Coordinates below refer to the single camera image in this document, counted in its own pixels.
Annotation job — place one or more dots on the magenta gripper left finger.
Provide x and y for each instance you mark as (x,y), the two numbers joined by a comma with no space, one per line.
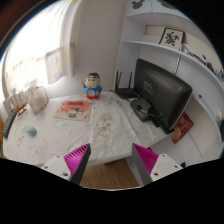
(71,166)

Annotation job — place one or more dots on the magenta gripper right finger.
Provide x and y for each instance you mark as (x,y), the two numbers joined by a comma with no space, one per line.
(151,166)

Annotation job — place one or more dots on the pink cartoon mouse pad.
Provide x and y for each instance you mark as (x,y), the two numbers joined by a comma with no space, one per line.
(78,110)

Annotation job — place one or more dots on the white patterned tablecloth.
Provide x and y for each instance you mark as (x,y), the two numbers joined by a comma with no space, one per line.
(111,130)

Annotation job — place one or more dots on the red book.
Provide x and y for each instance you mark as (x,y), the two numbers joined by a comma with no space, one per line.
(181,128)

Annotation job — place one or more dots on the black monitor stand base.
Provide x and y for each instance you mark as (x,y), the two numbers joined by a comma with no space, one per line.
(144,110)

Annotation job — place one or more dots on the black computer monitor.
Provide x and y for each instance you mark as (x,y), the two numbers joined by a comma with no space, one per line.
(167,93)

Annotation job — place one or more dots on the black keyboard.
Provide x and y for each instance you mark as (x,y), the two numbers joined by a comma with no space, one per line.
(8,124)

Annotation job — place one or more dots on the black wifi router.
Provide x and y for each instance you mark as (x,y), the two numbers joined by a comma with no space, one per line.
(124,93)

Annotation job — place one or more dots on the white handbag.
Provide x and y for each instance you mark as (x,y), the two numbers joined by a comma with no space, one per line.
(37,98)

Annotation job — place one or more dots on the cartoon boy figurine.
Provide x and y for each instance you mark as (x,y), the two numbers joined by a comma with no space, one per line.
(92,85)

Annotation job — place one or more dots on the white window curtain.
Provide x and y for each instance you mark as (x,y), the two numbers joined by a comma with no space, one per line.
(42,50)

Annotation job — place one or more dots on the framed picture on shelf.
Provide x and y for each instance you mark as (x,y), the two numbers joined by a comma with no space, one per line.
(172,38)

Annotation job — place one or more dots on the white wall shelf unit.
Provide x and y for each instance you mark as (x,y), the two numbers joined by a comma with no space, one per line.
(195,62)

